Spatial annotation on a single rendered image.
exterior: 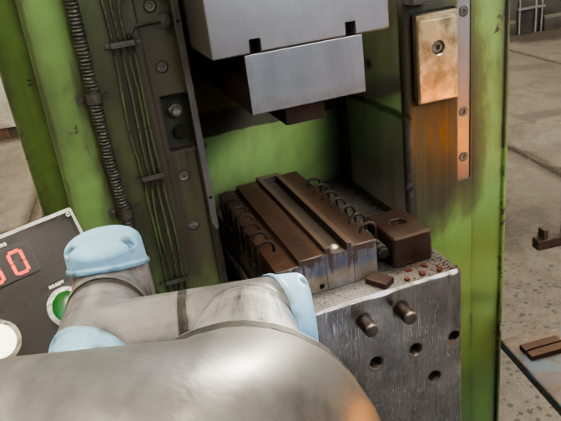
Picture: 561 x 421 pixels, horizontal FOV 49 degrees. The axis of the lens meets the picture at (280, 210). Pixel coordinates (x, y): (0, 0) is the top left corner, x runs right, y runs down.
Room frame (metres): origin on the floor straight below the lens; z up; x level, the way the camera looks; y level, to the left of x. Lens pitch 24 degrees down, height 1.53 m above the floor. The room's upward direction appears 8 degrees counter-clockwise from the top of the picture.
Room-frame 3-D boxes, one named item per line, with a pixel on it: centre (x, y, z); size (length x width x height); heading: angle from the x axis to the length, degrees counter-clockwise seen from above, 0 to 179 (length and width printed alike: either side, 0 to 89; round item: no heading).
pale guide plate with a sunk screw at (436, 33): (1.20, -0.34, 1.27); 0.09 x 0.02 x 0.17; 106
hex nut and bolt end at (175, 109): (1.08, 0.16, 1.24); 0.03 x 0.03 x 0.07; 16
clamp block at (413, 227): (1.09, -0.23, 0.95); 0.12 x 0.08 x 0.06; 16
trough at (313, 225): (1.20, -0.04, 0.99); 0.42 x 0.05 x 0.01; 16
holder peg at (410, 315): (0.94, -0.20, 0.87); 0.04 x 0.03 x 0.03; 16
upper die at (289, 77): (1.19, -0.01, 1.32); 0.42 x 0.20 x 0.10; 16
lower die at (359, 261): (1.19, -0.01, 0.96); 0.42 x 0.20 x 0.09; 16
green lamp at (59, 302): (0.76, 0.31, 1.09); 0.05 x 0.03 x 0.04; 106
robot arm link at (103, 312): (0.44, 0.15, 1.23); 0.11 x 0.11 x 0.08; 3
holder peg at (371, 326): (0.92, -0.13, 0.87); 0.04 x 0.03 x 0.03; 16
